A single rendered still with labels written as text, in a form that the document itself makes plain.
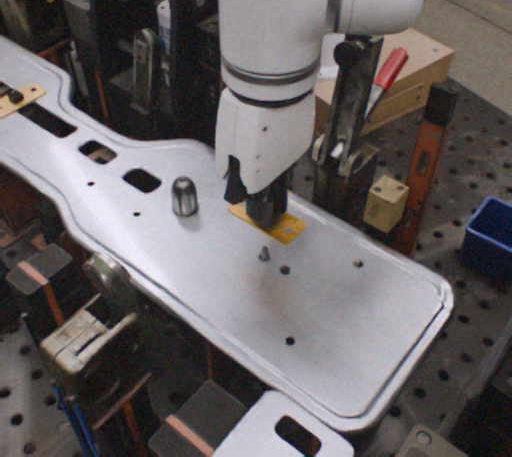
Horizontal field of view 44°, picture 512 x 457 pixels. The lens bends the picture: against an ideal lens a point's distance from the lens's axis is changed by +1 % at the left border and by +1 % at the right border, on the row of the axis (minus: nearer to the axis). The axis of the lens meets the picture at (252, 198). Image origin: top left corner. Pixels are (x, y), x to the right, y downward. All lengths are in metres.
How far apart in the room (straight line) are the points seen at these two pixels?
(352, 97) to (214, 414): 0.37
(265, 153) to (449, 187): 0.77
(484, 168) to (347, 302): 0.71
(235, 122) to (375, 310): 0.27
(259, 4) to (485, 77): 2.47
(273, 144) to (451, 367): 0.58
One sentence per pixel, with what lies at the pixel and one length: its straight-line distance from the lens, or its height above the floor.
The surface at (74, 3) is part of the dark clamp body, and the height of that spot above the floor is 1.08.
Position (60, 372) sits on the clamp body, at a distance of 0.63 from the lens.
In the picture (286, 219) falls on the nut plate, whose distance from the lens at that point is 0.67.
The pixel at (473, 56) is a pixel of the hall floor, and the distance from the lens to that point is 3.03.
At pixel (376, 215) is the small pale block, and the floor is 1.03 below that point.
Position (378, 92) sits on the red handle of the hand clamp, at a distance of 0.78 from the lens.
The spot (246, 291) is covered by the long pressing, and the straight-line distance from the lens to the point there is 0.70.
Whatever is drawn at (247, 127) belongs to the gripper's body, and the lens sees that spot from 0.53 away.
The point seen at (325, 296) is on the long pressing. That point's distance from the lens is 0.70.
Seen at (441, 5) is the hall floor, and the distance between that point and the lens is 3.38.
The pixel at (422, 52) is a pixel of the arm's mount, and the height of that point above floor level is 0.81.
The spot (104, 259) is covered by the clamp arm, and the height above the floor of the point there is 1.12.
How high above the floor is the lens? 1.57
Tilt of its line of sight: 46 degrees down
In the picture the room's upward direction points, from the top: straight up
